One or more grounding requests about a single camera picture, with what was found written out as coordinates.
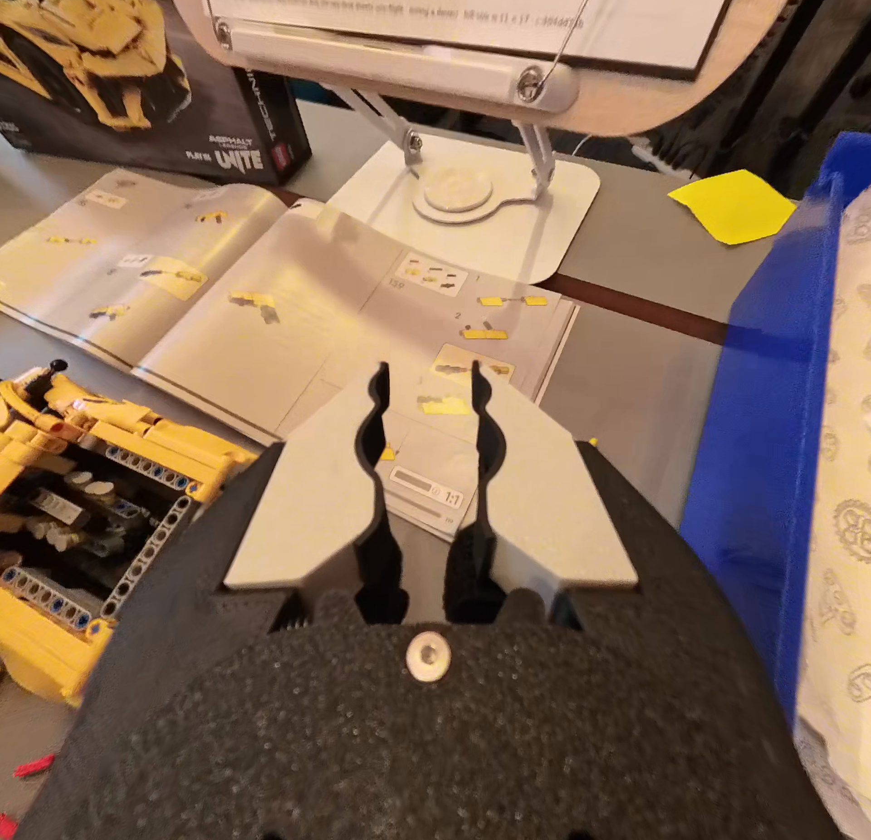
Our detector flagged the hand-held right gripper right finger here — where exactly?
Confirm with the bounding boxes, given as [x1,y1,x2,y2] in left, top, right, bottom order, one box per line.
[442,361,641,626]

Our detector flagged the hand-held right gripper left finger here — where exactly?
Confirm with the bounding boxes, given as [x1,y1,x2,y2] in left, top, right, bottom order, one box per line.
[223,361,409,626]

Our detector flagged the yellow brick car model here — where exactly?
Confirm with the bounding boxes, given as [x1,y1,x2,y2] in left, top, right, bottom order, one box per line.
[0,359,263,708]

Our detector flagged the grey desk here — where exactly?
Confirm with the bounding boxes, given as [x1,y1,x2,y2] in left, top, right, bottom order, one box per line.
[0,98,871,840]

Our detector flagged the blue bin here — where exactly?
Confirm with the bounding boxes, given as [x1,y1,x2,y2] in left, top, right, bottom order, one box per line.
[680,131,871,725]

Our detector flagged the instruction booklet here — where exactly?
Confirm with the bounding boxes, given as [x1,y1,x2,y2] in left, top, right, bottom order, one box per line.
[0,167,579,535]

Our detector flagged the white printed paper bags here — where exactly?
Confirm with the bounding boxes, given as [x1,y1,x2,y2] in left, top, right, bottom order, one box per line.
[793,190,871,840]

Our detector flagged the wooden board white stand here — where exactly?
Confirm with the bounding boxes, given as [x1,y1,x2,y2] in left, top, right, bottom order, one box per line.
[160,0,804,286]

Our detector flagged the yellow paper slip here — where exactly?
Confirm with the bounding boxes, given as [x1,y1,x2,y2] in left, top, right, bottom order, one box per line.
[667,169,797,246]

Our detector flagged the brick car set box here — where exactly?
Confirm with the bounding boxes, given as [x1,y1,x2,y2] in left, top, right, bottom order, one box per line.
[0,0,313,186]

